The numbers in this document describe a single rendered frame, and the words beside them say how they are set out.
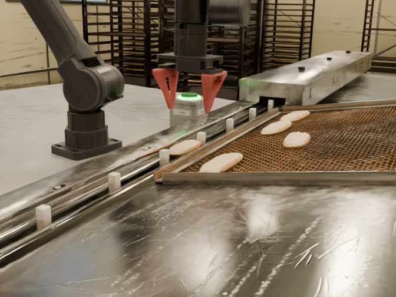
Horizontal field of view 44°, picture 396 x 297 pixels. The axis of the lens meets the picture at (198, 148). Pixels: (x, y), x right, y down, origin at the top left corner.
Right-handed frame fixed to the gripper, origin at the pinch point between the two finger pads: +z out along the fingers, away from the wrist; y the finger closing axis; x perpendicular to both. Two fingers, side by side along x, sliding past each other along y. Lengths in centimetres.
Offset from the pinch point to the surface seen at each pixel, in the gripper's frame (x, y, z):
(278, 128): 0.0, -17.0, 1.9
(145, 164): 12.4, 1.3, 7.9
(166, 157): 9.9, -1.2, 6.9
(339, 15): -700, 111, -15
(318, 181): 28.1, -30.2, 0.1
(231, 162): 21.1, -17.5, 2.0
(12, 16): -370, 439, -1
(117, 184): 23.7, -1.1, 7.3
